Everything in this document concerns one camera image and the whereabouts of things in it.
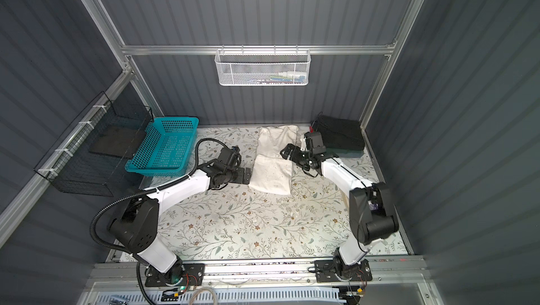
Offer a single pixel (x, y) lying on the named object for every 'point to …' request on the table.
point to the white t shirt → (273, 171)
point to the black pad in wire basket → (118, 142)
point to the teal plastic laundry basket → (167, 149)
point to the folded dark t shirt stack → (343, 137)
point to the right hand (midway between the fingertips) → (290, 157)
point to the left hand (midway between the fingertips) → (241, 173)
